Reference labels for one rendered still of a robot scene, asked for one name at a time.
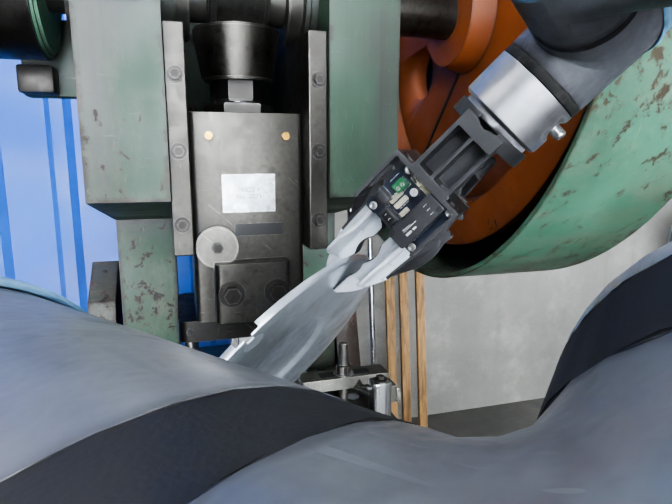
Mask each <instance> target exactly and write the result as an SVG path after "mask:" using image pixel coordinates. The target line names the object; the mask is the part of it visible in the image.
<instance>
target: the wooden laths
mask: <svg viewBox="0 0 672 504"><path fill-rule="evenodd" d="M367 257H369V258H370V259H372V258H373V241H372V237H371V238H368V239H367ZM414 274H415V313H416V352H417V391H418V425H419V426H424V427H427V428H428V414H427V373H426V332H425V291H424V275H423V274H421V273H419V272H416V271H415V270H414ZM384 283H385V317H386V352H387V371H388V372H389V378H390V379H391V380H392V381H393V382H394V383H395V384H396V386H397V368H396V332H395V296H394V276H393V277H390V278H389V279H387V280H385V281H384ZM398 287H399V324H400V360H401V397H402V420H403V421H406V422H411V423H412V419H411V381H410V343H409V305H408V271H407V272H404V273H401V274H398ZM368 292H369V324H370V356H371V365H375V364H376V339H375V307H374V285H372V286H370V287H369V289H368ZM391 412H392V413H393V414H394V415H395V416H396V418H397V419H398V403H397V402H392V403H391Z"/></svg>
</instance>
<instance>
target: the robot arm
mask: <svg viewBox="0 0 672 504"><path fill-rule="evenodd" d="M511 2H512V4H513V5H514V7H515V8H516V10H517V11H518V13H519V15H520V16H521V18H522V19H523V21H524V22H525V24H526V26H527V28H526V29H525V30H524V31H523V32H522V33H521V34H520V35H519V36H518V37H517V38H516V39H515V40H514V41H513V43H512V44H511V45H510V46H509V47H508V48H507V49H506V50H505V51H503V52H502V53H501V54H500V55H499V56H498V57H497V58H496V59H495V60H494V61H493V62H492V63H491V64H490V65H489V66H488V67H487V68H486V69H485V70H484V71H483V72H482V73H481V74H480V75H479V76H478V77H477V78H476V79H475V80H474V81H473V82H472V83H471V84H470V86H469V88H468V91H469V93H470V94H471V95H470V96H469V97H467V96H466V95H464V96H463V97H462V98H461V99H460V100H459V101H458V102H457V103H456V104H455V105H454V106H453V107H454V109H455V110H456V111H457V112H458V114H459V115H460V117H459V118H458V119H457V120H456V121H455V122H454V123H453V124H452V125H451V126H450V127H449V128H448V129H447V130H446V131H445V132H444V133H443V134H442V135H441V136H440V137H439V138H438V139H437V140H436V141H435V142H434V143H433V144H432V145H431V146H430V147H429V148H428V149H427V150H426V151H425V152H424V153H423V154H419V153H418V152H417V151H416V150H405V149H397V150H396V151H395V152H394V153H393V154H392V155H391V156H390V157H389V158H388V159H387V160H386V161H385V162H384V163H383V165H382V166H381V167H380V168H379V169H378V170H377V171H376V172H375V173H374V174H373V175H372V176H371V177H370V178H369V179H368V180H367V181H366V182H365V183H364V184H363V185H362V186H361V187H360V188H359V189H358V190H357V191H356V192H355V193H354V194H353V195H354V196H355V200H354V202H353V206H352V209H351V212H350V215H349V218H348V220H347V222H346V223H345V224H344V225H343V226H342V228H341V229H340V231H339V233H338V235H337V238H336V239H335V240H334V241H333V242H332V243H331V244H330V245H329V246H328V248H327V253H329V257H328V260H327V264H326V267H327V266H329V265H330V264H332V263H334V262H336V261H338V260H341V259H343V258H346V257H350V256H352V255H354V254H356V253H357V252H359V251H360V250H361V247H362V245H363V243H364V241H365V240H366V239H368V238H371V237H373V236H375V235H377V234H379V233H380V232H381V231H382V230H383V229H384V228H385V227H386V225H387V227H388V228H389V229H390V231H389V232H388V235H389V236H390V237H389V238H388V239H387V240H386V241H385V242H384V243H383V244H382V245H381V247H380V249H379V253H378V254H377V256H375V258H372V259H369V260H368V261H366V262H364V263H363V264H362V265H361V267H360V269H359V270H358V271H356V272H354V273H351V274H350V275H348V276H346V277H345V278H344V279H343V280H342V281H341V282H340V283H339V284H338V285H337V286H336V287H335V288H333V290H334V291H335V292H351V291H357V290H360V289H363V288H366V287H369V286H372V285H374V284H377V283H380V282H382V281H385V280H387V279H389V278H390V277H393V276H395V275H398V274H401V273H404V272H407V271H410V270H413V269H416V268H419V267H421V266H423V265H424V264H426V263H427V262H428V261H430V260H431V259H432V258H433V257H434V256H435V255H436V254H437V253H438V252H439V251H440V249H441V248H442V246H443V245H444V244H445V242H447V241H448V240H450V239H452V238H453V234H452V233H451V232H450V231H449V230H448V229H449V228H450V227H451V226H452V224H453V222H454V221H455V220H462V219H464V212H465V211H466V210H467V209H469V208H470V207H469V206H468V205H467V203H468V202H469V201H468V200H467V199H466V198H465V197H466V196H467V195H468V194H469V193H470V192H471V191H472V189H473V188H474V187H475V186H476V184H477V183H478V182H479V181H480V180H481V179H482V178H483V177H484V176H485V175H486V174H487V173H488V171H489V170H490V169H491V168H492V167H493V166H494V164H495V162H496V159H495V158H494V157H493V155H494V154H498V155H499V156H500V157H501V158H502V159H503V160H504V161H505V162H507V163H508V164H509V165H510V166H511V167H513V168H514V167H515V166H516V165H518V164H519V163H520V162H521V161H522V160H523V159H524V158H525V157H526V156H525V155H524V154H523V153H522V152H523V151H525V150H527V151H528V152H535V151H536V150H537V149H538V148H539V147H540V146H541V145H542V144H543V143H544V142H546V141H547V135H548V134H550V135H551V136H552V137H553V138H554V139H555V140H560V139H561V138H563V137H564V136H565V134H566V132H565V130H564V129H563V128H562V127H561V126H560V125H559V124H563V123H566V122H568V121H569V120H570V119H571V117H572V118H573V117H574V116H575V115H576V114H577V113H578V112H579V111H581V110H582V109H583V108H584V107H585V106H586V105H587V104H588V103H590V102H591V101H592V100H593V99H594V98H595V97H596V96H597V95H598V94H600V93H601V92H602V91H603V90H604V89H605V88H606V87H607V86H608V85H610V84H611V83H612V82H613V81H614V80H615V79H616V78H617V77H619V76H620V75H621V74H622V73H623V72H624V71H625V70H626V69H628V68H629V67H630V66H631V65H632V64H633V63H634V62H635V61H636V60H638V59H639V58H640V57H641V56H642V55H643V54H644V53H645V52H648V51H650V50H651V49H653V48H654V47H655V46H656V45H658V44H659V43H660V42H661V40H662V39H663V38H664V36H665V34H666V32H667V31H668V30H669V29H670V28H671V27H672V0H511ZM392 167H394V168H395V170H392V169H391V168H392ZM0 504H672V226H671V230H670V234H669V238H668V242H667V244H666V245H664V246H662V247H660V248H658V249H657V250H655V251H653V252H651V253H649V254H647V255H646V256H644V257H643V258H641V259H640V260H639V261H638V262H636V263H635V264H634V265H632V266H631V267H630V268H628V269H627V270H626V271H625V272H623V273H622V274H621V275H619V276H618V277H617V278H615V279H614V280H613V281H612V282H610V283H609V284H608V285H607V286H606V287H605V288H604V289H603V290H602V291H601V293H600V294H599V295H598V296H597V297H596V298H595V299H594V300H593V301H592V302H591V304H590V305H589V306H588V307H587V308H586V309H585V311H584V312H583V314H582V316H581V317H580V319H579V321H578V322H577V324H576V326H575V327H574V329H573V330H572V332H571V334H570V336H569V338H568V340H567V343H566V345H565V347H564V349H563V352H562V354H561V356H560V358H559V361H558V363H557V366H556V369H555V372H554V374H553V377H552V380H551V382H550V385H549V388H548V390H547V393H546V396H545V398H544V401H543V404H542V406H541V409H540V412H539V415H538V417H537V420H536V422H535V423H534V424H533V425H532V426H530V427H527V428H523V429H520V430H517V431H514V432H511V433H508V434H505V435H502V436H499V437H455V436H452V435H449V434H446V433H442V432H439V431H436V430H433V429H430V428H427V427H424V426H419V425H416V424H413V423H411V422H406V421H403V420H400V419H397V418H394V417H391V416H388V415H385V414H382V413H379V412H376V411H373V410H370V409H367V408H364V407H361V406H358V405H355V404H352V403H349V402H346V401H344V400H342V399H341V398H339V397H336V396H333V395H330V394H327V393H324V392H321V391H318V390H314V389H311V388H308V387H305V386H302V385H299V384H296V383H293V382H290V381H287V380H284V379H281V378H278V377H275V376H272V375H269V374H267V373H264V372H261V371H258V370H255V369H252V368H249V367H246V366H243V365H240V364H237V363H234V362H231V361H228V360H225V359H222V358H219V357H216V356H213V355H210V354H207V353H204V352H201V351H198V350H195V349H192V348H189V347H186V346H183V345H180V344H177V343H174V342H171V341H168V340H165V339H162V338H159V337H156V336H153V335H150V334H147V333H144V332H141V331H139V330H136V329H133V328H130V327H127V326H124V325H121V324H118V323H115V322H112V321H109V320H106V319H103V318H100V317H97V316H94V315H91V314H90V313H88V312H87V311H85V310H84V309H82V308H81V307H79V306H78V305H76V304H75V303H73V302H71V301H70V300H68V299H66V298H64V297H62V296H60V295H58V294H56V293H54V292H52V291H49V290H46V289H44V288H41V287H38V286H36V285H33V284H29V283H26V282H22V281H18V280H15V279H10V278H6V277H0Z"/></svg>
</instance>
